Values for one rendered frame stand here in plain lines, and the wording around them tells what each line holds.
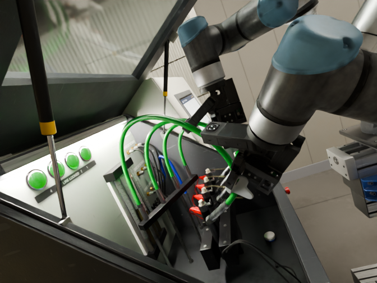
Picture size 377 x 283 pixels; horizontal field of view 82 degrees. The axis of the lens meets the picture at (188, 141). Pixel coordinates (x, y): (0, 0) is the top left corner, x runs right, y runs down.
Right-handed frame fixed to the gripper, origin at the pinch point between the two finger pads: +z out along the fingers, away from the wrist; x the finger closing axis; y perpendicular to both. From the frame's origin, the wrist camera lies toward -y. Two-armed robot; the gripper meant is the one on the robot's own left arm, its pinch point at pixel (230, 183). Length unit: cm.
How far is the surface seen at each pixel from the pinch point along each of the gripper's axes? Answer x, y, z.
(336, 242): 79, 79, 121
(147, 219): -10.6, -18.4, 29.0
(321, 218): 103, 71, 136
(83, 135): -8.1, -44.0, 7.2
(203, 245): -6.8, 1.0, 28.8
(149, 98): 28, -51, 20
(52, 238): -29.8, -17.7, -6.9
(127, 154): 5, -43, 29
